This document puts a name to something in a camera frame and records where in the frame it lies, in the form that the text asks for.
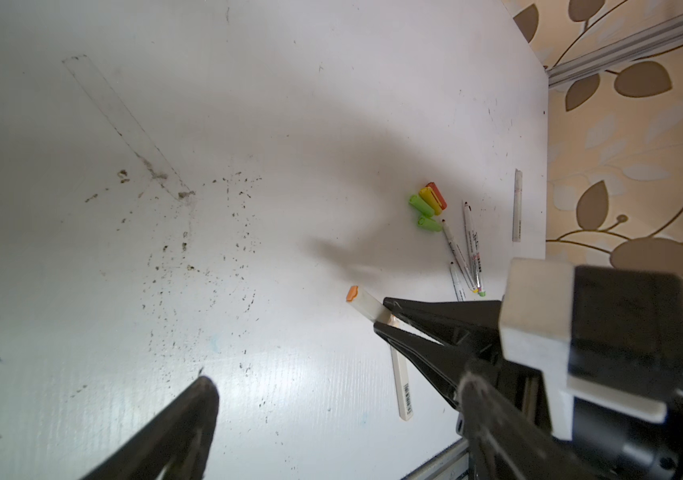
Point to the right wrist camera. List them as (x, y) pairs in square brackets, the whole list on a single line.
[(611, 337)]

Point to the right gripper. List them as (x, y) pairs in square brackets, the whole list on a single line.
[(612, 445)]

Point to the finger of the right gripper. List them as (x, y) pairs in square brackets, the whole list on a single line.
[(447, 318), (443, 366)]

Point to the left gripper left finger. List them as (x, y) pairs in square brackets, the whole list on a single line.
[(175, 444)]

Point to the green highlighter cap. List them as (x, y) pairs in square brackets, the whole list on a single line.
[(429, 224), (423, 207)]

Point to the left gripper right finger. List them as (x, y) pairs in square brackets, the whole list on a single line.
[(497, 430)]

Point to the thin pen yellow end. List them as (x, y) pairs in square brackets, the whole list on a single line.
[(459, 257)]

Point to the aluminium cage frame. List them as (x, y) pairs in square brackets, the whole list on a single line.
[(653, 40)]

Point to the red highlighter cap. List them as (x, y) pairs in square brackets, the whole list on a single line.
[(437, 195)]

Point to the yellow highlighter cap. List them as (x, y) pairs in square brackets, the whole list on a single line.
[(428, 196)]

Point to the white marker orange tip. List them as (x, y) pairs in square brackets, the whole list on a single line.
[(401, 377)]

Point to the white marker cap orange end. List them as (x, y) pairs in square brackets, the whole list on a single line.
[(367, 305)]

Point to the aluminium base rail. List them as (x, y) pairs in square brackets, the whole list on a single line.
[(453, 463)]

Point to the white marker pink tip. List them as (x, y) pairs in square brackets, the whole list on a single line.
[(517, 206)]

